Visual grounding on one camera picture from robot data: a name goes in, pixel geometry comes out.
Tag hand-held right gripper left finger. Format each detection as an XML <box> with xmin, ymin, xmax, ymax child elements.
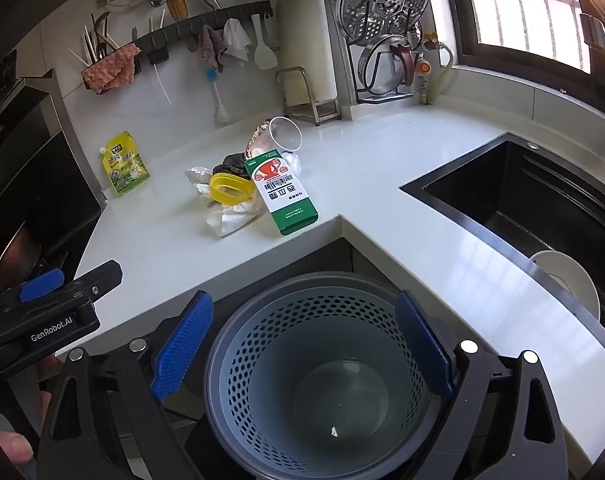
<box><xmin>36</xmin><ymin>290</ymin><xmax>216</xmax><ymax>480</ymax></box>

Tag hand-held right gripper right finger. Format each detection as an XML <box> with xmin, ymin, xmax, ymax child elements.
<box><xmin>395</xmin><ymin>290</ymin><xmax>569</xmax><ymax>480</ymax></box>

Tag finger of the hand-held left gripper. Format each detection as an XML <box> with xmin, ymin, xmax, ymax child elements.
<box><xmin>57</xmin><ymin>259</ymin><xmax>124</xmax><ymax>311</ymax></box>
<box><xmin>0</xmin><ymin>267</ymin><xmax>66</xmax><ymax>312</ymax></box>

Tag gray perforated waste bin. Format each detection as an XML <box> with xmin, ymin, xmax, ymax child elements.
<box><xmin>202</xmin><ymin>271</ymin><xmax>456</xmax><ymax>480</ymax></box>

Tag white paper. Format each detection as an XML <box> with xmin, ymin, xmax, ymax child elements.
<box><xmin>205</xmin><ymin>195</ymin><xmax>263</xmax><ymax>238</ymax></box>

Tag clear plastic bag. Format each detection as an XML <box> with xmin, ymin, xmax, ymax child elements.
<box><xmin>184</xmin><ymin>166</ymin><xmax>214</xmax><ymax>203</ymax></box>

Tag yellow plastic ring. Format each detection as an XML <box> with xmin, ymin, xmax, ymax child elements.
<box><xmin>208</xmin><ymin>172</ymin><xmax>257</xmax><ymax>207</ymax></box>

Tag green and white carton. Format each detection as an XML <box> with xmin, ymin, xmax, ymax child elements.
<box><xmin>243</xmin><ymin>147</ymin><xmax>320</xmax><ymax>237</ymax></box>

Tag person's left hand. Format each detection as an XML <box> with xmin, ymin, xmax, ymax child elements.
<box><xmin>0</xmin><ymin>430</ymin><xmax>36</xmax><ymax>466</ymax></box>

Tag black kitchen stove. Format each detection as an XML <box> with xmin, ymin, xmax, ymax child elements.
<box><xmin>0</xmin><ymin>75</ymin><xmax>106</xmax><ymax>291</ymax></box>

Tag yellow green spout pouch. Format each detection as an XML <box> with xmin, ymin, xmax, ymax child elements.
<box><xmin>100</xmin><ymin>131</ymin><xmax>150</xmax><ymax>197</ymax></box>

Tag white plate in sink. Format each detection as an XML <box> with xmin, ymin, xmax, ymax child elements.
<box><xmin>529</xmin><ymin>250</ymin><xmax>601</xmax><ymax>321</ymax></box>

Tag black kitchen sink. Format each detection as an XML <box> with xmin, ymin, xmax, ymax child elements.
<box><xmin>399</xmin><ymin>132</ymin><xmax>605</xmax><ymax>341</ymax></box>

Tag black crumpled cloth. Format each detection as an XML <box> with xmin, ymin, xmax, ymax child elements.
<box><xmin>212</xmin><ymin>152</ymin><xmax>248</xmax><ymax>181</ymax></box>

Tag white plastic straw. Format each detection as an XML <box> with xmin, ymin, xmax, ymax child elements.
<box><xmin>154</xmin><ymin>64</ymin><xmax>173</xmax><ymax>106</ymax></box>

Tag crumpled printed wrapper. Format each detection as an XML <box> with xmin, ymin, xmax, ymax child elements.
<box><xmin>245</xmin><ymin>122</ymin><xmax>272</xmax><ymax>158</ymax></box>

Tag pink dish cloth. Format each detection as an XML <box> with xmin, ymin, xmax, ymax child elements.
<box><xmin>81</xmin><ymin>42</ymin><xmax>142</xmax><ymax>95</ymax></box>

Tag white bottle brush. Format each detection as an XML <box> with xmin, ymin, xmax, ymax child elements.
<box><xmin>205</xmin><ymin>67</ymin><xmax>230</xmax><ymax>125</ymax></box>

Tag clear plastic cup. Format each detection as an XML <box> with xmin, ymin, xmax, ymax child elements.
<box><xmin>267</xmin><ymin>116</ymin><xmax>303</xmax><ymax>153</ymax></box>

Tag bundle of chopsticks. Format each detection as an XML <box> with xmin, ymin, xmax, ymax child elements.
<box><xmin>67</xmin><ymin>10</ymin><xmax>120</xmax><ymax>68</ymax></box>

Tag metal cutting board holder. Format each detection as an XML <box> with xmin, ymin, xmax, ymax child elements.
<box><xmin>275</xmin><ymin>67</ymin><xmax>342</xmax><ymax>126</ymax></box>

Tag gray rag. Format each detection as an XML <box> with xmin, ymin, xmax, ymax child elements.
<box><xmin>198</xmin><ymin>24</ymin><xmax>228</xmax><ymax>73</ymax></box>

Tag white rag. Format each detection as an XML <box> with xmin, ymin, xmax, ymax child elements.
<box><xmin>222</xmin><ymin>17</ymin><xmax>253</xmax><ymax>63</ymax></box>

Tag white rice paddle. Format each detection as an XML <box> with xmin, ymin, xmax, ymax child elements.
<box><xmin>250</xmin><ymin>12</ymin><xmax>279</xmax><ymax>70</ymax></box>

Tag gas valve orange knob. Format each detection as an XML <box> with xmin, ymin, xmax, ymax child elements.
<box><xmin>415</xmin><ymin>32</ymin><xmax>438</xmax><ymax>81</ymax></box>

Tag glass pot lid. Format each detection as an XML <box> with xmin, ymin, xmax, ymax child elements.
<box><xmin>357</xmin><ymin>35</ymin><xmax>418</xmax><ymax>97</ymax></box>

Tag metal strainer on rack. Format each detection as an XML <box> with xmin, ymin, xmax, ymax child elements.
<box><xmin>340</xmin><ymin>25</ymin><xmax>416</xmax><ymax>106</ymax></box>

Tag white cutting board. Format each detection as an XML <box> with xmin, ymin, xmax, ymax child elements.
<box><xmin>275</xmin><ymin>0</ymin><xmax>341</xmax><ymax>108</ymax></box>

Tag steel steamer basket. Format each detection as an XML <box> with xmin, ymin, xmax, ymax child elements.
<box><xmin>335</xmin><ymin>0</ymin><xmax>433</xmax><ymax>41</ymax></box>

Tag barred window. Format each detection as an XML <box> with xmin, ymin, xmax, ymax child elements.
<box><xmin>440</xmin><ymin>0</ymin><xmax>605</xmax><ymax>83</ymax></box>

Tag chrome sink faucet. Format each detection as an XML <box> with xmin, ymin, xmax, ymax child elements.
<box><xmin>579</xmin><ymin>12</ymin><xmax>605</xmax><ymax>111</ymax></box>

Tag black wall hook rail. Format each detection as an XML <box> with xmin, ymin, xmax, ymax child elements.
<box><xmin>132</xmin><ymin>1</ymin><xmax>274</xmax><ymax>66</ymax></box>

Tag yellow gas hose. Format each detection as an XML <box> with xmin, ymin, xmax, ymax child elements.
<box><xmin>423</xmin><ymin>40</ymin><xmax>456</xmax><ymax>106</ymax></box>

